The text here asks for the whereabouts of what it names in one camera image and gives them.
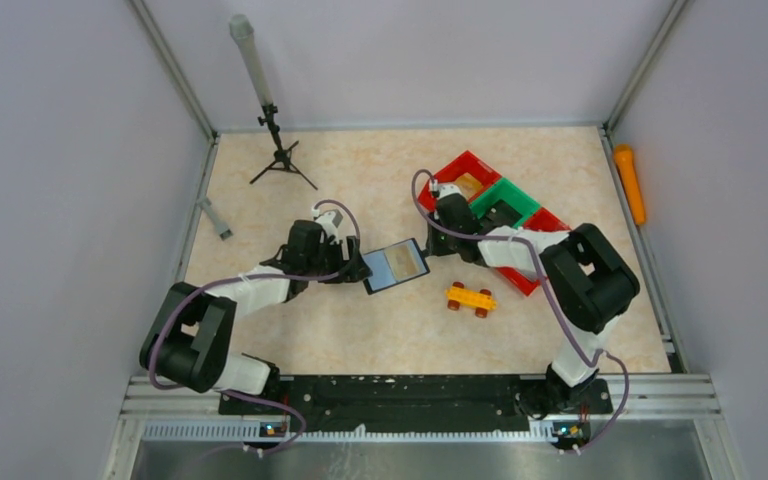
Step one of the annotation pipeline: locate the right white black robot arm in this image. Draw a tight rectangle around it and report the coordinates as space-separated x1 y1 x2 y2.
427 191 641 417

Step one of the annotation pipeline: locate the green plastic bin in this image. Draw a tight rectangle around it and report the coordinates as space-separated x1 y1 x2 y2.
470 178 541 227

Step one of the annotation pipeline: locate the black tripod with grey tube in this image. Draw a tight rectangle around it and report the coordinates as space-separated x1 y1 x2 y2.
229 14 318 190

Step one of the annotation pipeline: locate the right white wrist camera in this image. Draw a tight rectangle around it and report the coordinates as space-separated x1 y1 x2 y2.
430 183 464 203

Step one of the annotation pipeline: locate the small grey tool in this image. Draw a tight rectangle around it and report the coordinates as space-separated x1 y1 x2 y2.
196 196 233 241

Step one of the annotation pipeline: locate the red bin with wooden blocks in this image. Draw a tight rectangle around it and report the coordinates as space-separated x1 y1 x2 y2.
433 150 502 216

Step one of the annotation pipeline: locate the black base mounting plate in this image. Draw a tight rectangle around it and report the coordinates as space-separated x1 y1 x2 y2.
218 374 614 435

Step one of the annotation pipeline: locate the black leather card holder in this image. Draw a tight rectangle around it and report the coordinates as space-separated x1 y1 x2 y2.
362 238 430 295

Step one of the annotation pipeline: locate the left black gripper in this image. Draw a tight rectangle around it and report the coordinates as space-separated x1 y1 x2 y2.
306 235 372 284

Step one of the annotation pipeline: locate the orange flashlight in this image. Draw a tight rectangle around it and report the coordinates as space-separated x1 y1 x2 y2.
613 144 646 226

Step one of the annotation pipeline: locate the red bin with plastic bags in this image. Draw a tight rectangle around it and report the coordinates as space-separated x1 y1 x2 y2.
496 207 574 298

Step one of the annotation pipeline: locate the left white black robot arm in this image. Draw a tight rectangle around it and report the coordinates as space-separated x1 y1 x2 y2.
139 211 371 414

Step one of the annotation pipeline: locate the yellow toy brick car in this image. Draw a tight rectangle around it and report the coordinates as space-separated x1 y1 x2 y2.
445 282 497 319

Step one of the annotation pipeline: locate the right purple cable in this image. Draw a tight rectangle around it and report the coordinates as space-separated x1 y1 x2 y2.
411 169 630 455

